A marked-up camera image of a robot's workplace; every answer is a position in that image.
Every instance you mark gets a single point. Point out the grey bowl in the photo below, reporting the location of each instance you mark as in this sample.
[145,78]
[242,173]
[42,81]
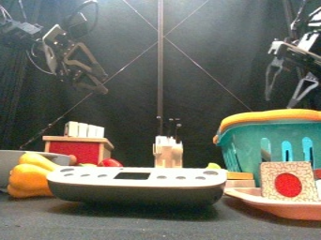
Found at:
[8,162]

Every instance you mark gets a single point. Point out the small white holder block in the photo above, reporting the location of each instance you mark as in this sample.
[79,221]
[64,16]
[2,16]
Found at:
[167,154]

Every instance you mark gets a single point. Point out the red toy tomato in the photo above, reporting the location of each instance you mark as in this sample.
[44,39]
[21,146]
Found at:
[109,162]

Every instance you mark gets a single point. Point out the small orange toy ball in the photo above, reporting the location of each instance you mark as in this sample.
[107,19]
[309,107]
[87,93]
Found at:
[72,159]

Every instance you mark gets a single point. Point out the crackle cube with red dot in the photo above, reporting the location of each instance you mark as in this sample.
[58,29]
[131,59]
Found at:
[287,182]

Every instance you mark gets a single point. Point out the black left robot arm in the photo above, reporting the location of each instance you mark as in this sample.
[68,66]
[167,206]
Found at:
[18,29]

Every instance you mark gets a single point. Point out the pink plastic plate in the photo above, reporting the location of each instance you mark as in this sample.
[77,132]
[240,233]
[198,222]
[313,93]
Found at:
[275,207]

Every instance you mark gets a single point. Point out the white toy kitchen scale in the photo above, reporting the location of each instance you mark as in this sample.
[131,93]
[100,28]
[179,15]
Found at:
[137,187]

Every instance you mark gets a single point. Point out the yellow-green toy fruit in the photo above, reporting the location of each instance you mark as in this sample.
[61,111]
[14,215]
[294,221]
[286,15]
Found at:
[212,166]

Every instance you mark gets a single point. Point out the wooden toy board stack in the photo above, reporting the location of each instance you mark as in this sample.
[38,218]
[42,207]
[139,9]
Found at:
[238,179]

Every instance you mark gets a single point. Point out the vertical metal frame pole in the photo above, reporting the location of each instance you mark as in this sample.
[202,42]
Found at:
[159,62]

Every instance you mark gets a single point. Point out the yellow toy bell pepper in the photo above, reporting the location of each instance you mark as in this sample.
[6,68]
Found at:
[30,178]

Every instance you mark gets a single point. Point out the red wooden toy box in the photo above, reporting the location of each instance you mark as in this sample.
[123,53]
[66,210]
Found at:
[81,150]

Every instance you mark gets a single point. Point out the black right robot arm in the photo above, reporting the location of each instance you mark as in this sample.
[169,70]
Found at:
[306,15]

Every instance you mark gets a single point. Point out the teal plastic basket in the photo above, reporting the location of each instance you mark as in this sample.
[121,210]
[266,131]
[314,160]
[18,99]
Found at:
[246,150]

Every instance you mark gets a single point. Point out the white toy block row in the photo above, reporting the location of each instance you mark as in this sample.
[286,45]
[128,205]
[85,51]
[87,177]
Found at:
[83,129]

